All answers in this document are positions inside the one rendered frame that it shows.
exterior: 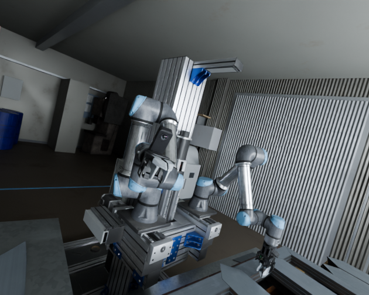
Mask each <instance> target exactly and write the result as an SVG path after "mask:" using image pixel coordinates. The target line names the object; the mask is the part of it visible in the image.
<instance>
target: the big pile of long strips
mask: <svg viewBox="0 0 369 295"><path fill-rule="evenodd" d="M327 258H328V259H327V260H328V265H326V264H322V265H321V267H322V268H323V269H325V270H326V271H328V272H330V273H331V274H333V275H335V276H337V277H338V278H340V279H341V280H343V281H345V282H346V283H348V284H350V285H352V286H353V287H355V288H357V289H358V290H360V291H361V292H363V293H365V294H366V295H369V275H368V274H366V273H364V272H362V271H361V270H359V269H357V268H355V267H353V266H352V265H349V264H348V263H346V262H344V261H341V260H338V259H334V258H331V257H328V256H327Z"/></svg>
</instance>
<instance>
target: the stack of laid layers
mask: <svg viewBox="0 0 369 295"><path fill-rule="evenodd" d="M284 260H285V261H287V262H288V263H291V264H293V265H295V266H296V267H298V268H299V269H301V270H302V271H304V272H305V273H307V274H308V275H310V276H311V277H313V278H315V279H316V280H318V281H319V282H321V283H322V284H324V285H325V286H327V287H328V288H330V289H332V290H333V291H335V292H336V293H338V294H339V295H356V294H354V293H353V292H351V291H349V290H348V289H346V288H345V287H343V286H341V285H340V284H338V283H336V282H335V281H333V280H332V279H330V278H328V277H327V276H325V275H323V274H322V273H320V272H318V271H317V270H316V269H314V268H312V267H310V266H309V265H307V264H306V263H304V262H302V261H301V260H299V259H298V258H296V257H294V256H293V255H290V256H288V257H287V258H285V259H284ZM269 275H270V276H272V277H273V278H274V279H276V280H277V281H278V282H280V283H281V284H282V285H284V286H285V287H286V288H287V289H289V290H290V291H291V292H293V293H294V294H295V295H312V294H310V293H309V292H308V291H306V290H305V289H304V288H302V287H300V286H299V285H298V284H296V283H295V282H294V281H292V280H291V279H290V278H288V277H287V276H285V275H284V274H283V273H281V272H280V271H278V270H277V269H276V268H274V270H273V271H272V272H271V273H269V274H268V275H267V276H265V277H263V278H261V277H260V274H259V272H258V273H256V274H254V275H252V276H250V278H251V279H253V280H254V281H255V282H257V283H258V282H259V281H261V280H263V279H264V278H266V277H268V276H269ZM216 295H238V294H237V293H236V292H235V291H234V290H233V289H232V288H231V287H229V288H227V289H225V290H223V291H221V292H219V293H218V294H216Z"/></svg>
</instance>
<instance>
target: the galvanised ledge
mask: <svg viewBox="0 0 369 295"><path fill-rule="evenodd" d="M258 251H260V250H259V249H258V248H257V247H256V248H252V249H250V250H247V251H244V252H241V253H238V254H236V255H233V256H230V257H227V258H224V259H221V260H218V261H216V262H213V263H209V264H208V265H204V266H201V267H198V268H196V269H193V270H190V271H188V272H184V273H181V274H179V275H176V276H173V277H170V278H167V279H165V280H161V281H159V282H158V283H157V284H154V285H153V286H151V287H149V288H147V289H145V290H144V289H143V288H142V287H141V288H139V289H136V290H133V291H130V292H128V294H127V295H162V294H165V293H167V292H169V291H172V290H174V289H177V288H179V287H182V286H184V285H186V284H189V283H191V282H194V281H196V280H199V279H201V278H204V277H206V276H209V275H211V274H213V273H216V272H219V271H220V270H221V267H220V264H221V263H222V264H224V265H227V266H233V265H236V264H238V263H239V262H235V261H233V259H235V258H239V257H240V256H244V255H246V254H249V253H252V252H253V253H256V254H257V252H258Z"/></svg>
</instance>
